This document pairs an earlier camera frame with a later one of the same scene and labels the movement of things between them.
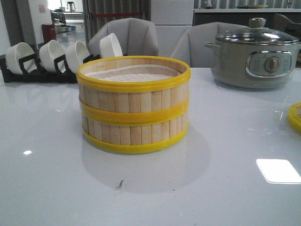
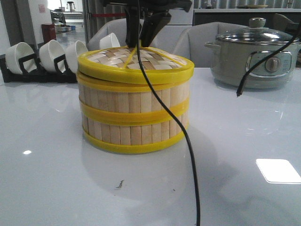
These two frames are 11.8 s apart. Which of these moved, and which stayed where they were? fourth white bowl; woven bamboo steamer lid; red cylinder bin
Moved: woven bamboo steamer lid
Stayed: red cylinder bin; fourth white bowl
